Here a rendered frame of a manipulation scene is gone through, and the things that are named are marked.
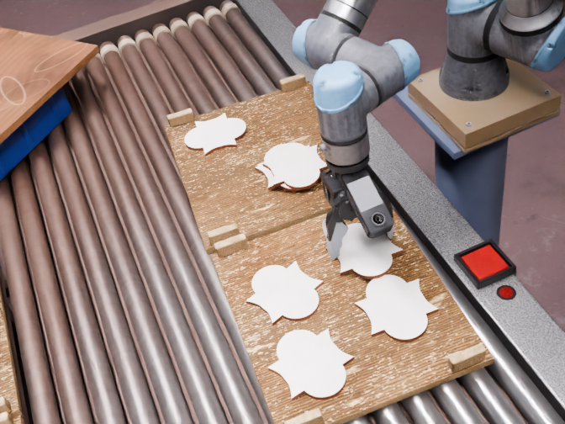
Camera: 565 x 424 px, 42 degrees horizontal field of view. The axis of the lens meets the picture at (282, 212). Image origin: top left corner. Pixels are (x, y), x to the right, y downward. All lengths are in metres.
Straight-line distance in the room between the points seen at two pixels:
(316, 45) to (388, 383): 0.55
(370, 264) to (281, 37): 0.83
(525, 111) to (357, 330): 0.66
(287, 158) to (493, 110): 0.45
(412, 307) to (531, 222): 1.48
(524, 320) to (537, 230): 1.40
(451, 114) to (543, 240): 1.08
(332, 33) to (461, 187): 0.70
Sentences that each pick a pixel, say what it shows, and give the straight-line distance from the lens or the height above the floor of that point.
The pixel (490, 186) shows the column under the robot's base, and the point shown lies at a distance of 1.85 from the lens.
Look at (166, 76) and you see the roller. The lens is 1.90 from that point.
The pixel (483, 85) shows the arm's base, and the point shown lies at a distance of 1.66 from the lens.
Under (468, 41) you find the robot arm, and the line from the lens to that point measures 1.61.
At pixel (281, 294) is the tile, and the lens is 1.29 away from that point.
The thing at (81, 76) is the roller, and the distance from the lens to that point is 2.01.
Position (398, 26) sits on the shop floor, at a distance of 3.66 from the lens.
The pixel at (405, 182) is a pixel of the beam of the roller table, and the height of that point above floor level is 0.91.
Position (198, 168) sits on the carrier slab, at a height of 0.94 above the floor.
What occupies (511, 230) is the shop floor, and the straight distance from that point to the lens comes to 2.65.
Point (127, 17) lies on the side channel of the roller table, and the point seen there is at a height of 0.95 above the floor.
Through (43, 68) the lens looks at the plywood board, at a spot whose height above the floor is 1.04.
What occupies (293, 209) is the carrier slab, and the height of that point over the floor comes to 0.94.
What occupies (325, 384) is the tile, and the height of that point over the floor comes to 0.94.
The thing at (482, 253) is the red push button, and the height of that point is 0.93.
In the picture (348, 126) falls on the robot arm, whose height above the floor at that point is 1.23.
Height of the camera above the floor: 1.94
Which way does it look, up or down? 45 degrees down
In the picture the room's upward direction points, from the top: 12 degrees counter-clockwise
